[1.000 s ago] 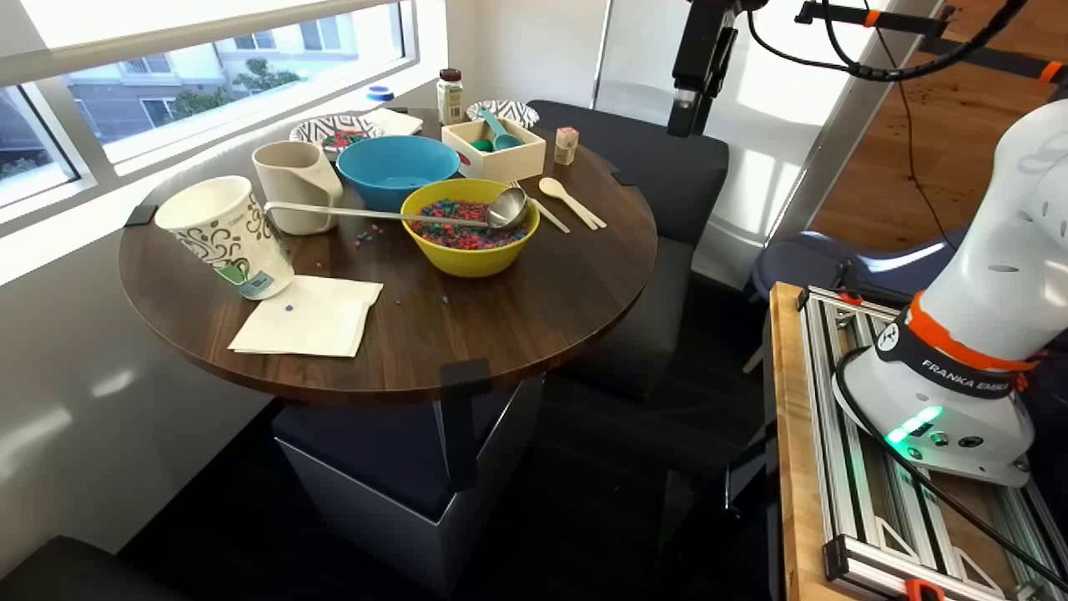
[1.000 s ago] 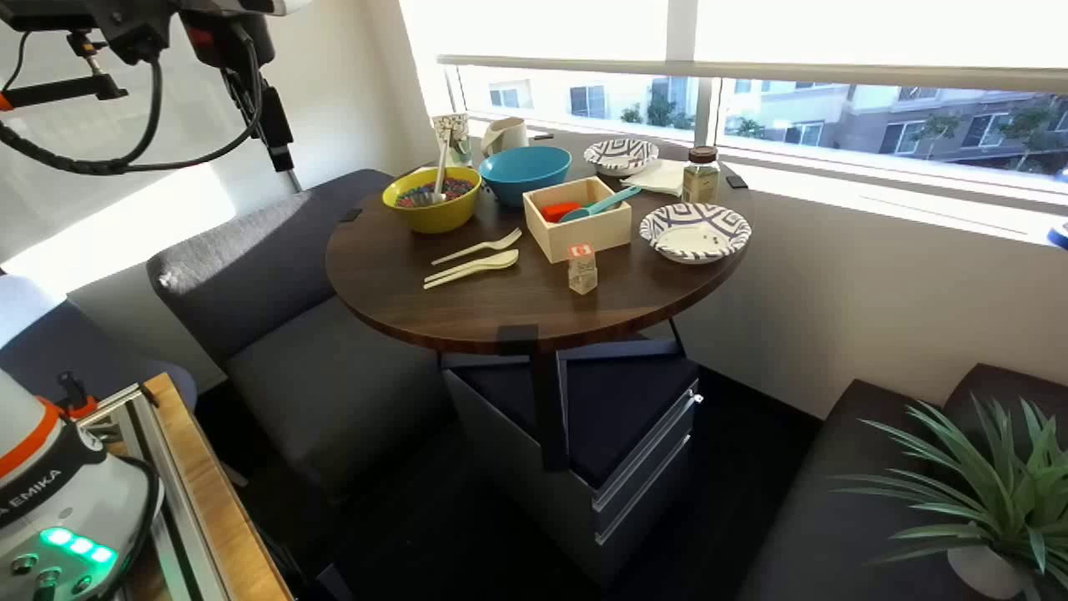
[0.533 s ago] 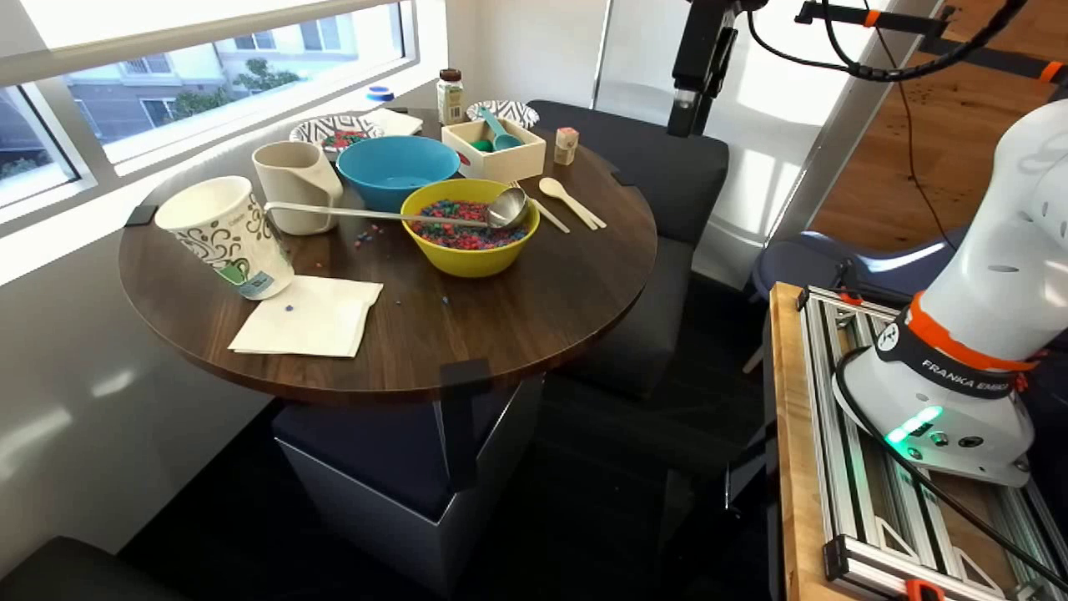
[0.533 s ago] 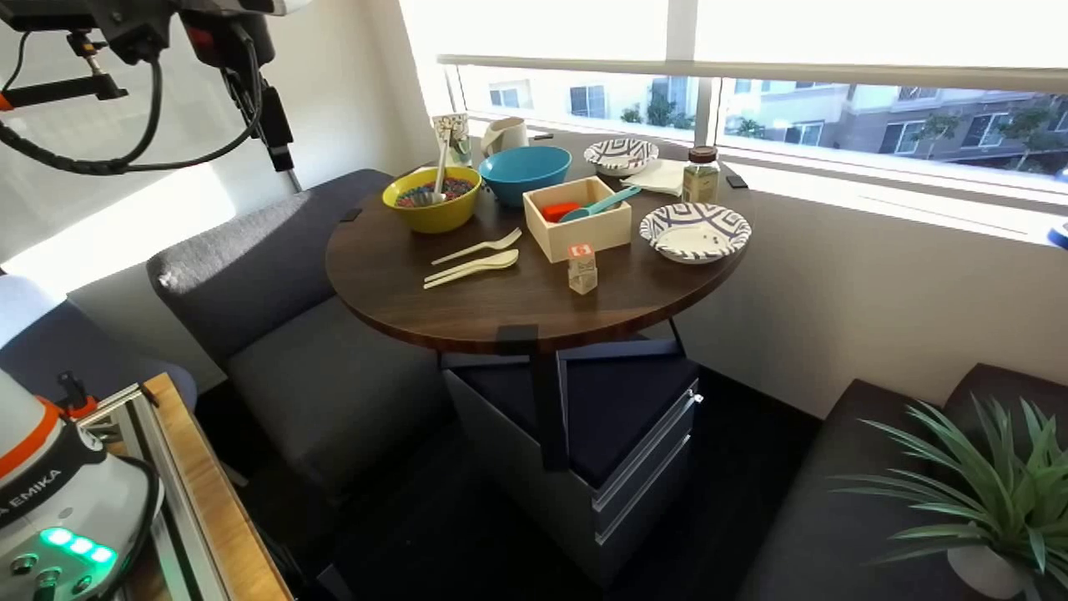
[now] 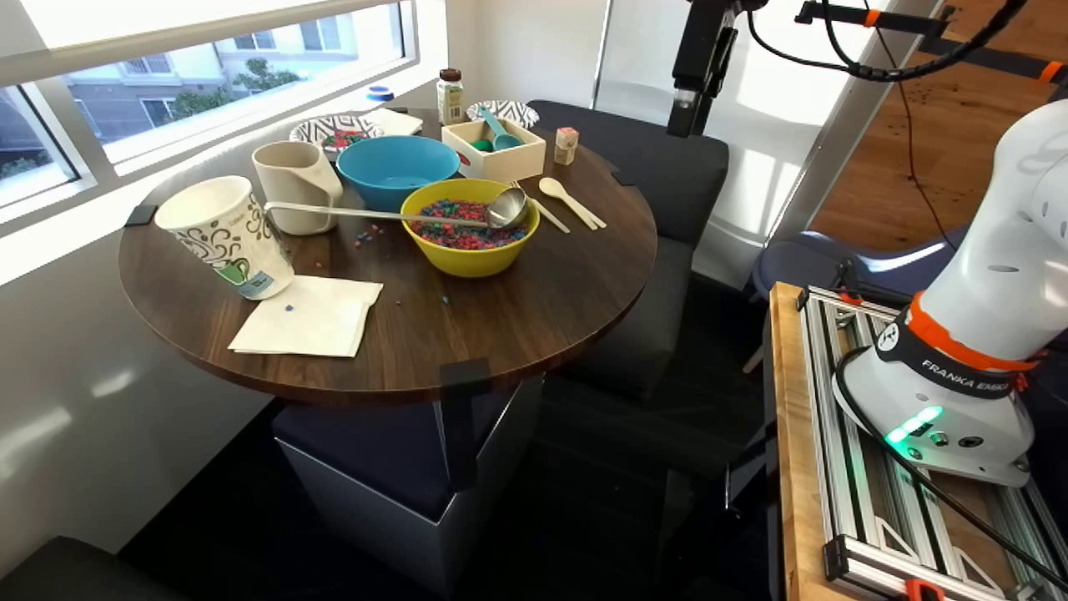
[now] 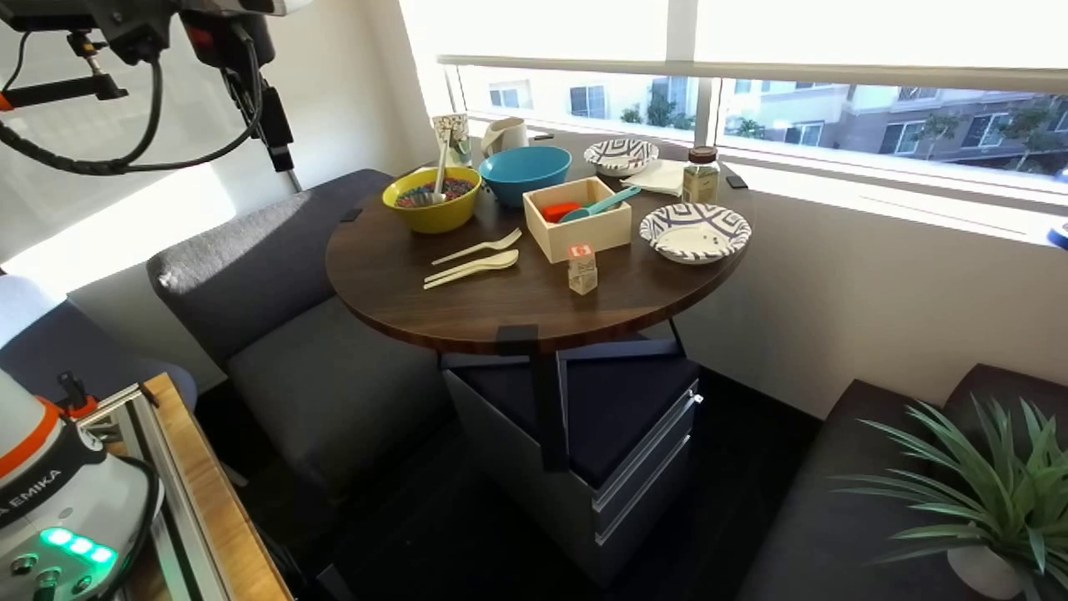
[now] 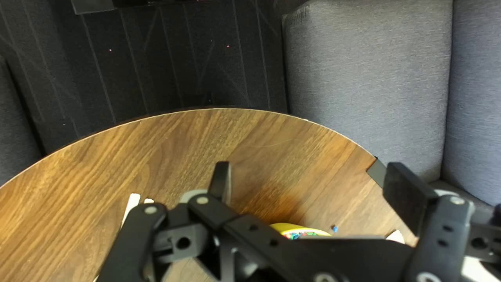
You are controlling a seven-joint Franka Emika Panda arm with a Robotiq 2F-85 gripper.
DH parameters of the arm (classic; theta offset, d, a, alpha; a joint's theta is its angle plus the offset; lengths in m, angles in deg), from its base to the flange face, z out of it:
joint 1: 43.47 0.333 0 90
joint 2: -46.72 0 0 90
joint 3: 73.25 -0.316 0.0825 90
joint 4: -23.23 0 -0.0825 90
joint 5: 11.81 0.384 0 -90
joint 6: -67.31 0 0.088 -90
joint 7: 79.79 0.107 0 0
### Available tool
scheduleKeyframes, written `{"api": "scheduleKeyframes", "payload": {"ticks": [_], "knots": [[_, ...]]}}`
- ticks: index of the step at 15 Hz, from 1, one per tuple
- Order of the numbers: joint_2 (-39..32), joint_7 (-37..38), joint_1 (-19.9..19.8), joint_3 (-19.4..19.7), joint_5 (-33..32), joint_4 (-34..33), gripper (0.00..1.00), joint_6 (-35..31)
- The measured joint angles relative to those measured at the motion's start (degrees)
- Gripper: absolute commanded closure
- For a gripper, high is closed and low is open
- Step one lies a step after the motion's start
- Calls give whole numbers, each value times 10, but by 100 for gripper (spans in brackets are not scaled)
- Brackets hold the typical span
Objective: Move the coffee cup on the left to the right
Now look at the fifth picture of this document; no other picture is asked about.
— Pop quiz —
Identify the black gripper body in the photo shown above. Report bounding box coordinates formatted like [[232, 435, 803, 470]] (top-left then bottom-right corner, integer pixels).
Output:
[[671, 0, 749, 105]]

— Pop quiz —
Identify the printed white paper coffee cup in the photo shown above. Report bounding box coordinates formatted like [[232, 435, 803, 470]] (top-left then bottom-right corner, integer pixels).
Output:
[[152, 174, 297, 305]]

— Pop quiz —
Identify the dark grey sofa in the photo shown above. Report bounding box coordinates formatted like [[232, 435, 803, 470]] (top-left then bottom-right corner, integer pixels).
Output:
[[528, 96, 731, 407]]

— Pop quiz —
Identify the light wooden knife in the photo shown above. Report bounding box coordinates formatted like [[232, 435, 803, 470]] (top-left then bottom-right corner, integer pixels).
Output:
[[520, 187, 574, 236]]

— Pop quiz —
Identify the black white patterned plate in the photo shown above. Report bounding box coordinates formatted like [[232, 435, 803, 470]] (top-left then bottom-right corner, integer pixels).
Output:
[[464, 96, 543, 131]]

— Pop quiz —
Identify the light wooden box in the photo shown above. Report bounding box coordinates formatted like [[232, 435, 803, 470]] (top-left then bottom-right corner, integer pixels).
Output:
[[436, 114, 550, 187]]

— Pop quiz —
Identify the teal toy piece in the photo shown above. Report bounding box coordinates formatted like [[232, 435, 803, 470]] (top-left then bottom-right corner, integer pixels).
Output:
[[479, 111, 520, 153]]

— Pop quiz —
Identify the dark blue chair seat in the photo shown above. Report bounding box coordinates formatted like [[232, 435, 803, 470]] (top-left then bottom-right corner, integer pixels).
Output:
[[752, 228, 976, 309]]

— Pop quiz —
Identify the glass jar with brown lid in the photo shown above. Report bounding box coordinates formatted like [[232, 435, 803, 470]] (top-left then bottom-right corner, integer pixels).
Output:
[[434, 64, 466, 127]]

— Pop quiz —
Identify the colourful beads heap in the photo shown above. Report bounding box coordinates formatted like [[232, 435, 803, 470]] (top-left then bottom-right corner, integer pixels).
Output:
[[412, 198, 533, 251]]

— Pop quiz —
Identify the yellow plastic bowl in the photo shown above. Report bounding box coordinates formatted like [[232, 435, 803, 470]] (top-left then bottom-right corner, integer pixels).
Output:
[[397, 178, 543, 279]]

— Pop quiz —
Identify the white paper napkin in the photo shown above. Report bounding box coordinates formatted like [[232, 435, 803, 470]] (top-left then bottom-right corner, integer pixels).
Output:
[[353, 105, 427, 140], [228, 275, 389, 359]]

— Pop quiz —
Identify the blue plastic bowl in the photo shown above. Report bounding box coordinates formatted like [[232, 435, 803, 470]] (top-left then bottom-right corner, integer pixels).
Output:
[[334, 133, 464, 213]]

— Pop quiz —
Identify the light wooden board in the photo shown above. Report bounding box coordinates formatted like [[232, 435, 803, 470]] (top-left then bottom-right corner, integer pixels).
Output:
[[763, 278, 1068, 601]]

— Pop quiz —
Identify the small patterned bowl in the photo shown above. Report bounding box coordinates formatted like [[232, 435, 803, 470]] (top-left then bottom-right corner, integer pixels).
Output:
[[291, 111, 389, 159]]

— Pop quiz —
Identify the silver metal ladle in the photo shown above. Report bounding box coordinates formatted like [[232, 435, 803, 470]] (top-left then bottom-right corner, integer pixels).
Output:
[[261, 182, 530, 232]]

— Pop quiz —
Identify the beige ceramic mug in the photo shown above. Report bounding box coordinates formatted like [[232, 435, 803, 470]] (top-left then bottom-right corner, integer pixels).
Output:
[[247, 140, 347, 236]]

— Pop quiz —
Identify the black mount bar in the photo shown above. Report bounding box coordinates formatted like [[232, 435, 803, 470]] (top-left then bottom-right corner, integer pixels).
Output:
[[792, 0, 953, 34]]

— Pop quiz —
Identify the black table pedestal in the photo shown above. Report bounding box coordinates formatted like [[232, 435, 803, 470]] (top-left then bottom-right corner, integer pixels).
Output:
[[436, 359, 493, 494]]

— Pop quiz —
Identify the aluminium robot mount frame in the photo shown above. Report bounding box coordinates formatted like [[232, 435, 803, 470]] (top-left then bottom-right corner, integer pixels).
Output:
[[799, 279, 1068, 601]]

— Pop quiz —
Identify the black base cable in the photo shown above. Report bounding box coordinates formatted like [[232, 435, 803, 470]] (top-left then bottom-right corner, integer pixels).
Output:
[[832, 345, 1068, 594]]

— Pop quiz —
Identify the white window frame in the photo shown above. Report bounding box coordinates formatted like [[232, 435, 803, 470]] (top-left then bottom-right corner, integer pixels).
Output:
[[0, 0, 451, 231]]

